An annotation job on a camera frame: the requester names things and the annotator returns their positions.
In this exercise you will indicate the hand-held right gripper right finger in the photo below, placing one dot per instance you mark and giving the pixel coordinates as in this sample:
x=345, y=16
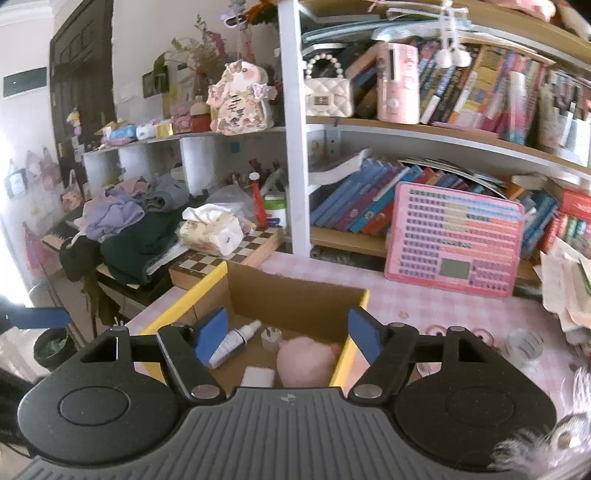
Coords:
x=364, y=334

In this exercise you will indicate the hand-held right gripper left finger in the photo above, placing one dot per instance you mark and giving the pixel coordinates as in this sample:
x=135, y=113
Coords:
x=212, y=337

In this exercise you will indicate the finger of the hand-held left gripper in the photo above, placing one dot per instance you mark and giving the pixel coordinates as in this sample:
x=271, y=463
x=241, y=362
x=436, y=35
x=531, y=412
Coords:
x=39, y=318

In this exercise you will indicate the white spray bottle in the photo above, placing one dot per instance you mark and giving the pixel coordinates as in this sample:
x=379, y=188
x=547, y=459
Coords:
x=235, y=341

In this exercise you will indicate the small translucent plastic piece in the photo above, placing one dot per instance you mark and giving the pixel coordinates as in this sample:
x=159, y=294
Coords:
x=271, y=339

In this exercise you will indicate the white charger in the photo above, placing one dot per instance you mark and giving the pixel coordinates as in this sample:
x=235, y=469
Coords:
x=257, y=376

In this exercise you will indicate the pink fluffy pouch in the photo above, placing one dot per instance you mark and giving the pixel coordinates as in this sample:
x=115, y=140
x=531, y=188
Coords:
x=307, y=362

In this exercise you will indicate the yellow cardboard box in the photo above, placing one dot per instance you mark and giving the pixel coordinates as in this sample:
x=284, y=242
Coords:
x=286, y=300

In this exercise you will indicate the clear tape roll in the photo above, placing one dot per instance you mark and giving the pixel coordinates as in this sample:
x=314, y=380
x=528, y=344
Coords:
x=524, y=346

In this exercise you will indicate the pink cylindrical container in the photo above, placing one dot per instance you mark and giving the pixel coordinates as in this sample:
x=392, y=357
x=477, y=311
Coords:
x=397, y=83

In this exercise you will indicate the black trash bin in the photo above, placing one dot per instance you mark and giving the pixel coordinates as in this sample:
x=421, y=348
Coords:
x=53, y=348

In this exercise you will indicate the wooden chessboard box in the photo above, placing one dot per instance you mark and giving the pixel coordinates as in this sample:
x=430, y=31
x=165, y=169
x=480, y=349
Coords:
x=207, y=266

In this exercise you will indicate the black cloth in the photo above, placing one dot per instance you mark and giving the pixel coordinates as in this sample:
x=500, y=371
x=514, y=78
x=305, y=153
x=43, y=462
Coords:
x=78, y=258

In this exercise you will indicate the electric piano keyboard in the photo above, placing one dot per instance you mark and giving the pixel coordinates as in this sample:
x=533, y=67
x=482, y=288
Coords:
x=57, y=237

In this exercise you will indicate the pink checked tablecloth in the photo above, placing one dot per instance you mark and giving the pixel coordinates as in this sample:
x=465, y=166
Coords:
x=461, y=314

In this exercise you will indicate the floral tissue pack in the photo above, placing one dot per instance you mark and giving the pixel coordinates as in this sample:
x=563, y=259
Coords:
x=207, y=235

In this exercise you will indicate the dark green cloth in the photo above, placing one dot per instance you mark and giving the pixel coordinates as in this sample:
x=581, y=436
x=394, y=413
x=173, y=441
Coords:
x=138, y=249

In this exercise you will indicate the purple cloth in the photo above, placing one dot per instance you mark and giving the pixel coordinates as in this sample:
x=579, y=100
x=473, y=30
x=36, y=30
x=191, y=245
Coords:
x=115, y=212

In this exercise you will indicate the row of blue books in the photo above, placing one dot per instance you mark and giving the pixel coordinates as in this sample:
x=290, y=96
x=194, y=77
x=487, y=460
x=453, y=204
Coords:
x=355, y=203

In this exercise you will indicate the pink learning tablet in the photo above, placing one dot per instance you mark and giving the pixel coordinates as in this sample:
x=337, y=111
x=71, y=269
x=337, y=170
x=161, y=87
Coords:
x=443, y=221

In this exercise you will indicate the clear plastic bag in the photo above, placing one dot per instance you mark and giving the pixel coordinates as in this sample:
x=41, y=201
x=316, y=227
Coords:
x=231, y=198

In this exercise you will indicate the green white canister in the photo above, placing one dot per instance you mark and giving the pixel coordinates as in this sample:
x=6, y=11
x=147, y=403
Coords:
x=276, y=211

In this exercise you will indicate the red stick with white knob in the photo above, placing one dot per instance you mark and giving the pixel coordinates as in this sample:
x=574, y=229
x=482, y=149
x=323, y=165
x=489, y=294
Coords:
x=258, y=203

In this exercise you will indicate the grey cloth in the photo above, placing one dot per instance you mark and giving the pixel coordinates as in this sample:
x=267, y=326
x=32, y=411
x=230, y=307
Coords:
x=161, y=198

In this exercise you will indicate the white paperback book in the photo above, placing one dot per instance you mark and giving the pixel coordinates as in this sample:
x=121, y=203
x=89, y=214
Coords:
x=337, y=170

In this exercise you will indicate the bundle of pens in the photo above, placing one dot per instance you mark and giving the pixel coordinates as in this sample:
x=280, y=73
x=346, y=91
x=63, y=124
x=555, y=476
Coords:
x=263, y=177

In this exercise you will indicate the grey fluffy plush toy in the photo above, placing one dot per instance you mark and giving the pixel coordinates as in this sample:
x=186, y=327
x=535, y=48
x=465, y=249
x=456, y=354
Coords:
x=526, y=447

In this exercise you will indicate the blue pack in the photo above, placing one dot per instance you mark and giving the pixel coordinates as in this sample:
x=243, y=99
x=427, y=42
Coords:
x=122, y=133

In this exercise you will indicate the pile of papers and books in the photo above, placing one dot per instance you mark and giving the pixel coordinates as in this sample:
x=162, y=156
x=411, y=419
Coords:
x=568, y=286

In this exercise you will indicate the white bookshelf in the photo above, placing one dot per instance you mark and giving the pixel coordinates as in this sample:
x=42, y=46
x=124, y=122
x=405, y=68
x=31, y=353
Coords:
x=293, y=138

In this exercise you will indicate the gold box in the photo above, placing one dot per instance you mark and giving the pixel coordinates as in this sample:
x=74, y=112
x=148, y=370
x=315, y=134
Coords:
x=164, y=130

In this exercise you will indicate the white small box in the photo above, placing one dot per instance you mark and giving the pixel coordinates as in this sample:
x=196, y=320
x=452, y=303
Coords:
x=147, y=131

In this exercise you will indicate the red round jar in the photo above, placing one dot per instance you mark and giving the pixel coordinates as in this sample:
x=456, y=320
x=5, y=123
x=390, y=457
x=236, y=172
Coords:
x=201, y=117

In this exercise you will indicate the pink cat figurine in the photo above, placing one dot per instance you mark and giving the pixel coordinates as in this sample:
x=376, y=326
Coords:
x=240, y=101

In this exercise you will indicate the white quilted handbag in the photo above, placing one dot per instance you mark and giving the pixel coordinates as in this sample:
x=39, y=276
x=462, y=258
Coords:
x=328, y=94

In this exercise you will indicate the red thick book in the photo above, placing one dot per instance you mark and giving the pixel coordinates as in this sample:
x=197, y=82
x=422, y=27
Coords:
x=577, y=203

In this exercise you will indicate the dark wooden door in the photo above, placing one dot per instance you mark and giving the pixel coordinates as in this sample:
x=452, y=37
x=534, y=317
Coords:
x=83, y=69

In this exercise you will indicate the row of shelf books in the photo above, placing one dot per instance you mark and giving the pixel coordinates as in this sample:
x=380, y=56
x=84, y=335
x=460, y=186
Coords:
x=466, y=87

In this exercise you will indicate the dried flower bunch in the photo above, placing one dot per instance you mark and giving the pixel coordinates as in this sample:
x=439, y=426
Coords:
x=203, y=50

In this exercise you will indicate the clear pen cup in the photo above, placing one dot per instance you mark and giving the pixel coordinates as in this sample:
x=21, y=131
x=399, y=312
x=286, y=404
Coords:
x=563, y=115

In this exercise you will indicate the white hanging ornament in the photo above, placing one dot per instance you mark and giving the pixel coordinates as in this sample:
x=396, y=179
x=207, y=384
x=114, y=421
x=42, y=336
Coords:
x=451, y=50

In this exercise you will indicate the black wall panel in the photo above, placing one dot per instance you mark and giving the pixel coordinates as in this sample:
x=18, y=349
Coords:
x=25, y=82

